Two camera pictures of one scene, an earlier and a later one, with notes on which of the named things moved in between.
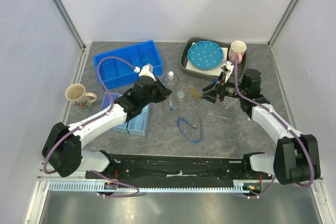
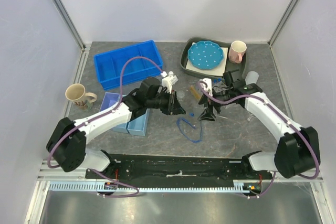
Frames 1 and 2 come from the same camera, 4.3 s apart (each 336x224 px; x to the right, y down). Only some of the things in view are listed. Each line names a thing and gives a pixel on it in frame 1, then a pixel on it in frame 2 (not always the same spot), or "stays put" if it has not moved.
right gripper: [212, 94] → [207, 115]
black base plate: [177, 168] stays put
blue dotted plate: [205, 55] stays put
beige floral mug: [76, 93] stays put
